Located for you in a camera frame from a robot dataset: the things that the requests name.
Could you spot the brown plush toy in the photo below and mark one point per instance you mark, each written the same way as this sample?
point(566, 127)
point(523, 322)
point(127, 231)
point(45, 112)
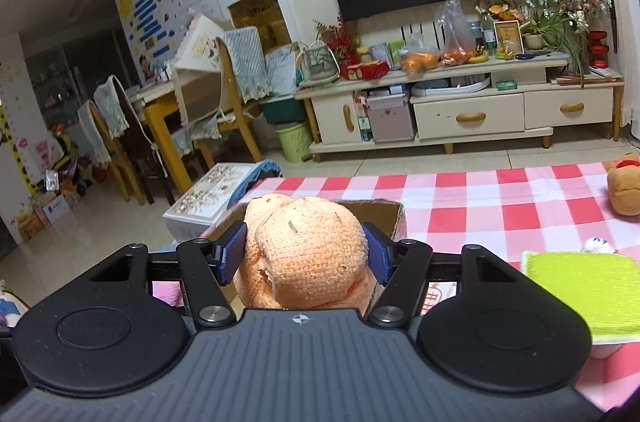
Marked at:
point(625, 192)

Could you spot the red gift box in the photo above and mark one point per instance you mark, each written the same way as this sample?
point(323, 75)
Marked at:
point(364, 70)

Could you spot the pink storage box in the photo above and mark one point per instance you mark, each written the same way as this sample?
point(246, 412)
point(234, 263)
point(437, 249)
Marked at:
point(392, 120)

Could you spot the small green box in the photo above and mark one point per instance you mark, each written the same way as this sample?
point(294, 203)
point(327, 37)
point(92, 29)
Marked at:
point(505, 85)

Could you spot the white curtain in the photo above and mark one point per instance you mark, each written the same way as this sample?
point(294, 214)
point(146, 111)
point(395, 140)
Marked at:
point(620, 2)

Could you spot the red berry branch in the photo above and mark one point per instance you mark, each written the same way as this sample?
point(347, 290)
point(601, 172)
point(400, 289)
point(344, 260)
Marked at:
point(337, 37)

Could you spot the yellow wooden table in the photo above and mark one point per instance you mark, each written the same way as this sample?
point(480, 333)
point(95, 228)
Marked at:
point(160, 112)

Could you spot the wall chart poster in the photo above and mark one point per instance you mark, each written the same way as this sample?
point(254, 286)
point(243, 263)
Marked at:
point(150, 12)

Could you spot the brown cardboard box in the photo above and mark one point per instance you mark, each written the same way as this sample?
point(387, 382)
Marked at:
point(386, 214)

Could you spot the green potted plant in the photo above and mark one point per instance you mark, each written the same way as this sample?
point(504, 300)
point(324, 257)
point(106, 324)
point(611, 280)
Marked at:
point(555, 30)

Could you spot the clear plastic bag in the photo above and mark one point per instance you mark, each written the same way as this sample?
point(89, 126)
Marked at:
point(456, 32)

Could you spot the small white toy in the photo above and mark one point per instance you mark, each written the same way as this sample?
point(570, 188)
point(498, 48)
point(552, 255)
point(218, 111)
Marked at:
point(597, 245)

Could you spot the blue cloth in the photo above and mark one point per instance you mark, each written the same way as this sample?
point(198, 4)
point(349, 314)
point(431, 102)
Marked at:
point(265, 172)

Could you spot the stack of books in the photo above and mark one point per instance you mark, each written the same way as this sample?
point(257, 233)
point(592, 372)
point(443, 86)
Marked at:
point(590, 76)

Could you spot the dark green bin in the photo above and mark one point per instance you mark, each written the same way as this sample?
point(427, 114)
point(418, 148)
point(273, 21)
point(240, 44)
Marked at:
point(282, 110)

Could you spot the cream tv cabinet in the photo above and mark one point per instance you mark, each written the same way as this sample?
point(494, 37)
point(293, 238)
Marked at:
point(470, 117)

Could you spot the light green trash bin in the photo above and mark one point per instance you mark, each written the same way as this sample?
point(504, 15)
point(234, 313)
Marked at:
point(295, 142)

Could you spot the white scalloped board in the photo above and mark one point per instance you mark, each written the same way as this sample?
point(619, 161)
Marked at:
point(197, 42)

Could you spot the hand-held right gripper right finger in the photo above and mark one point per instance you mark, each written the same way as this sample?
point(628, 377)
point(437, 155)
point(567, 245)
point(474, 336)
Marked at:
point(378, 254)

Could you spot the red candle holder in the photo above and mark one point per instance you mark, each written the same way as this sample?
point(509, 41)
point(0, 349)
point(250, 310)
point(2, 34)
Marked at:
point(597, 50)

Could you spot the bananas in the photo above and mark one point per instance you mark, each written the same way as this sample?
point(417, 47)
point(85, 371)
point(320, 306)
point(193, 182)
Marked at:
point(479, 56)

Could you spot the wooden picture frame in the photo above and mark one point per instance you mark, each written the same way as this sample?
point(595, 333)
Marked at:
point(508, 37)

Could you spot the white basket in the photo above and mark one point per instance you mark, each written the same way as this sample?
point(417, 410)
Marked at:
point(317, 65)

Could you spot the red white checkered tablecloth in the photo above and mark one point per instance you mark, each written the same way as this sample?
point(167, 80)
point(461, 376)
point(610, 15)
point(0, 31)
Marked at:
point(475, 212)

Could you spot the bag of oranges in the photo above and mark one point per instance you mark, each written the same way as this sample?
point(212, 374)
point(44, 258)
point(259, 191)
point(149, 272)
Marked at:
point(420, 61)

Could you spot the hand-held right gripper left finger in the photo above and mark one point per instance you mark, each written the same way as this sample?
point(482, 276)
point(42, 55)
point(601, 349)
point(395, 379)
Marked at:
point(234, 252)

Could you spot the green cleaning cloth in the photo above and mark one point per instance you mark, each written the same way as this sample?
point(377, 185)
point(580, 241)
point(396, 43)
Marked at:
point(590, 297)

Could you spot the white patterned box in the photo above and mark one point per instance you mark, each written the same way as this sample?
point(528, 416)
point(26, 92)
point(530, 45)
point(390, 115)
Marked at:
point(210, 202)

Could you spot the orange knitted cloth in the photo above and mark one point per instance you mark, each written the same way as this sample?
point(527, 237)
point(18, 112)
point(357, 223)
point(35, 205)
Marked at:
point(305, 252)

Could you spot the white tray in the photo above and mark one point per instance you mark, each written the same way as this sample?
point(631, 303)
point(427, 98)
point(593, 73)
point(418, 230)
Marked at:
point(450, 87)

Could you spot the wooden chair with lace cover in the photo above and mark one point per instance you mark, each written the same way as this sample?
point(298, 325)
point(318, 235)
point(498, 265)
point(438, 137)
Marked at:
point(95, 137)
point(245, 62)
point(117, 112)

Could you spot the plastic bottle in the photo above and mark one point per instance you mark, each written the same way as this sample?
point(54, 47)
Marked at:
point(487, 35)

